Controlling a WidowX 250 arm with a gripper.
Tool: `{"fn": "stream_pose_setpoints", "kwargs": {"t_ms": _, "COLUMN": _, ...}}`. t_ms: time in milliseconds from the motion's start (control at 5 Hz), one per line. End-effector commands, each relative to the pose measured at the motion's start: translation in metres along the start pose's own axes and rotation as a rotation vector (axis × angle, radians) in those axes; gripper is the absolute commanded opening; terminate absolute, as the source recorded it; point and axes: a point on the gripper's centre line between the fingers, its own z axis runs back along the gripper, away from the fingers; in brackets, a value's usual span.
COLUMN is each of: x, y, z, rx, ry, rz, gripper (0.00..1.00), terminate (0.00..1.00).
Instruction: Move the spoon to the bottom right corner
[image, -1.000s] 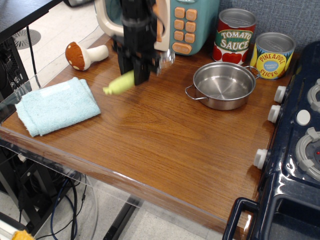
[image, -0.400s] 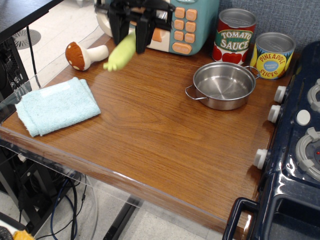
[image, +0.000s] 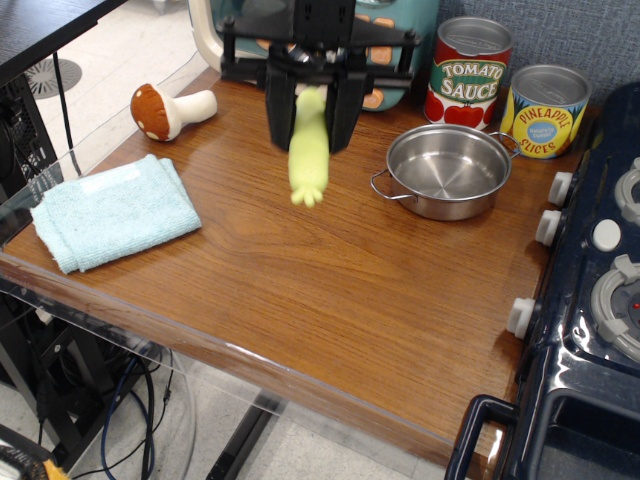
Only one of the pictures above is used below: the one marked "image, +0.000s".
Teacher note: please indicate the light blue folded cloth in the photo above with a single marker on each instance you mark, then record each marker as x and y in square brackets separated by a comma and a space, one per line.
[97, 219]

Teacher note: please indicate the white stove knob bottom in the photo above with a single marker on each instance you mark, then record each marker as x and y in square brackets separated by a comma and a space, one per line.
[520, 316]

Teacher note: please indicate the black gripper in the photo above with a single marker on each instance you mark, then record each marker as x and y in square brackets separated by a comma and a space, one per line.
[317, 42]

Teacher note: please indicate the tomato sauce can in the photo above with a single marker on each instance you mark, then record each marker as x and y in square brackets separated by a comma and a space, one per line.
[469, 65]

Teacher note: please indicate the pineapple slices can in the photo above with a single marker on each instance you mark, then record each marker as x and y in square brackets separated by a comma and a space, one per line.
[544, 109]

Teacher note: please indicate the white stove knob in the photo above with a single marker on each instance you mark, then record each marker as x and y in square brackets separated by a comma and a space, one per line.
[547, 227]
[559, 188]
[520, 316]

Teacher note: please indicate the white stove knob top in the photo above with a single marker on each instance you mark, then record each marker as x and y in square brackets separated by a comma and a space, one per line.
[559, 188]

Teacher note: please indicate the black table leg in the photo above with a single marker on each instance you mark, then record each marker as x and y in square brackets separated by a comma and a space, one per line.
[265, 407]

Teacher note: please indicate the dark blue toy stove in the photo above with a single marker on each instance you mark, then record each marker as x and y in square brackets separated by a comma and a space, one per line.
[576, 412]

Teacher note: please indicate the small steel pot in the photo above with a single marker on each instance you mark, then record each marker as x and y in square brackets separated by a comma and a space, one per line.
[446, 172]

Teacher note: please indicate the black side desk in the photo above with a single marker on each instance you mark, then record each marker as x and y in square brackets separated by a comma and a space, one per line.
[33, 30]

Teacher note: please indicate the plush toy mushroom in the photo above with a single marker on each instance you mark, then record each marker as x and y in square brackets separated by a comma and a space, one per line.
[162, 117]

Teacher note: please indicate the white stove knob middle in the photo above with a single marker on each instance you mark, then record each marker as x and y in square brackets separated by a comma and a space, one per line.
[547, 227]

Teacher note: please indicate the spoon with green handle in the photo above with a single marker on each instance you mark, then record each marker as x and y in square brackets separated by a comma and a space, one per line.
[308, 162]

